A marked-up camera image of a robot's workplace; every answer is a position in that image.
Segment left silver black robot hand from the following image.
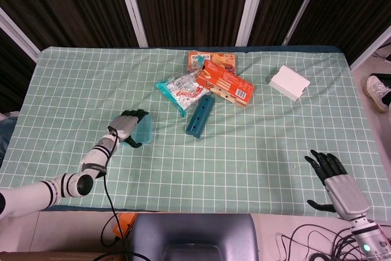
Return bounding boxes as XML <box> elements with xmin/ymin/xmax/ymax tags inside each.
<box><xmin>108</xmin><ymin>109</ymin><xmax>150</xmax><ymax>149</ymax></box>

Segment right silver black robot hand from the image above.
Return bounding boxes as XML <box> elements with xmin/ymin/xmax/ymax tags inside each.
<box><xmin>304</xmin><ymin>150</ymin><xmax>370</xmax><ymax>221</ymax></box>

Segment blue translucent plastic lid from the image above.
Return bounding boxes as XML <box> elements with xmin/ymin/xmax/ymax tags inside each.
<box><xmin>122</xmin><ymin>116</ymin><xmax>153</xmax><ymax>147</ymax></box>

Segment white cardboard box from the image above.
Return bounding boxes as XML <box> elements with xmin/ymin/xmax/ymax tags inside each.
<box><xmin>268</xmin><ymin>65</ymin><xmax>312</xmax><ymax>103</ymax></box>

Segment silver snack packet teal edge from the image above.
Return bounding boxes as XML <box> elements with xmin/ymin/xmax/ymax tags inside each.
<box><xmin>155</xmin><ymin>72</ymin><xmax>211</xmax><ymax>118</ymax></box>

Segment teal perforated cylinder holder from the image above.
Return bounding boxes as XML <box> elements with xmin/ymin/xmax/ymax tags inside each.
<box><xmin>185</xmin><ymin>94</ymin><xmax>214</xmax><ymax>139</ymax></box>

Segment orange plastic device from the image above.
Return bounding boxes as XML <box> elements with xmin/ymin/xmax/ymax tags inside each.
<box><xmin>112</xmin><ymin>213</ymin><xmax>137</xmax><ymax>239</ymax></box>

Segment green checked tablecloth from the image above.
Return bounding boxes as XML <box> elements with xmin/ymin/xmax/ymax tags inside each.
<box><xmin>0</xmin><ymin>46</ymin><xmax>391</xmax><ymax>215</ymax></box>

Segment white sneaker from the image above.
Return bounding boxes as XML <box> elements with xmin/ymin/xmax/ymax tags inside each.
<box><xmin>365</xmin><ymin>75</ymin><xmax>391</xmax><ymax>114</ymax></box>

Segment orange cardboard carton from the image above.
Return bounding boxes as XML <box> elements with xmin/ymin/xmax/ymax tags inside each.
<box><xmin>195</xmin><ymin>59</ymin><xmax>255</xmax><ymax>108</ymax></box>

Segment flat orange snack packet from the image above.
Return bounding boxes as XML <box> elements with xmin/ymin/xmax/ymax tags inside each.
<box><xmin>186</xmin><ymin>51</ymin><xmax>238</xmax><ymax>75</ymax></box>

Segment grey robot torso cover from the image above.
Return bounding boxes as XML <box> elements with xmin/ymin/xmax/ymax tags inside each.
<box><xmin>130</xmin><ymin>213</ymin><xmax>260</xmax><ymax>261</ymax></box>

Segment black cable bundle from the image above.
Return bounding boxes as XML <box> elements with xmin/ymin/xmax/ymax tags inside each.
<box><xmin>276</xmin><ymin>222</ymin><xmax>391</xmax><ymax>261</ymax></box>

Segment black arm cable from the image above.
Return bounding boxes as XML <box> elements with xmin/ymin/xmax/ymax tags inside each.
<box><xmin>100</xmin><ymin>126</ymin><xmax>144</xmax><ymax>261</ymax></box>

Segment white partition frame post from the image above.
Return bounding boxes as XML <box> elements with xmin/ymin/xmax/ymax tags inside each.
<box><xmin>281</xmin><ymin>0</ymin><xmax>327</xmax><ymax>45</ymax></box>
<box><xmin>349</xmin><ymin>25</ymin><xmax>391</xmax><ymax>71</ymax></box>
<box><xmin>235</xmin><ymin>0</ymin><xmax>269</xmax><ymax>47</ymax></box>
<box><xmin>114</xmin><ymin>0</ymin><xmax>150</xmax><ymax>48</ymax></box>
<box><xmin>0</xmin><ymin>7</ymin><xmax>40</xmax><ymax>62</ymax></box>

